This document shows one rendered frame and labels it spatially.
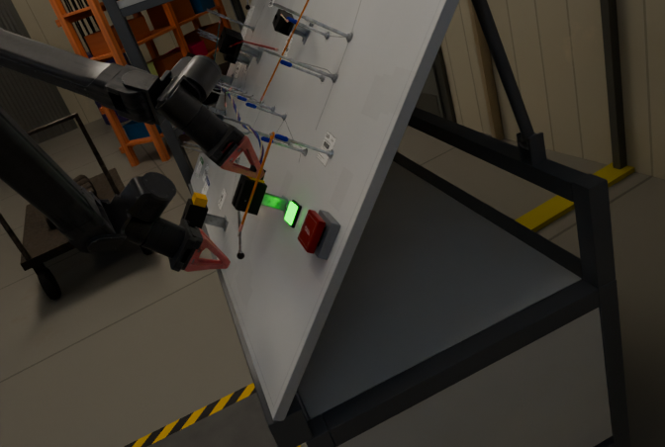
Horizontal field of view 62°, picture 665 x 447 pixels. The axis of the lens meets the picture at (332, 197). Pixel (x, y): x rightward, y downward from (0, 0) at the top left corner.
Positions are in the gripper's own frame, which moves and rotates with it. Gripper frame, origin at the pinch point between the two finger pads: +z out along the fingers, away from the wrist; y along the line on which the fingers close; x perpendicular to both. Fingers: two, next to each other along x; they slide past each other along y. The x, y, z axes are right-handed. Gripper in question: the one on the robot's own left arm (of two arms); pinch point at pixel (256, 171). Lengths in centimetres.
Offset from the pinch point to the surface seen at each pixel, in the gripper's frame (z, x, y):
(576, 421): 74, -2, -24
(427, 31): -4.0, -27.3, -29.5
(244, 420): 84, 70, 84
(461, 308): 42.2, -4.9, -14.9
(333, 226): 6.2, -0.5, -24.3
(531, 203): 156, -80, 118
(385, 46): -3.3, -25.7, -18.8
